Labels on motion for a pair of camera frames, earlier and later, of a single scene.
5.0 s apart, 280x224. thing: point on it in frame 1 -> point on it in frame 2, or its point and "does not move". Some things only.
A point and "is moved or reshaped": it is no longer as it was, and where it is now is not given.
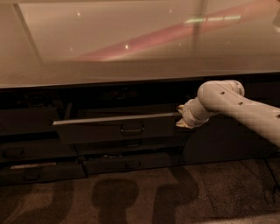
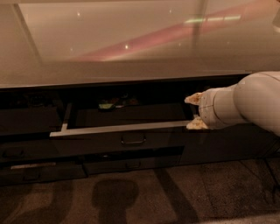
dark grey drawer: [24, 172] does not move
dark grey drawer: [159, 129] is moved or reshaped
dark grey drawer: [30, 120] does not move
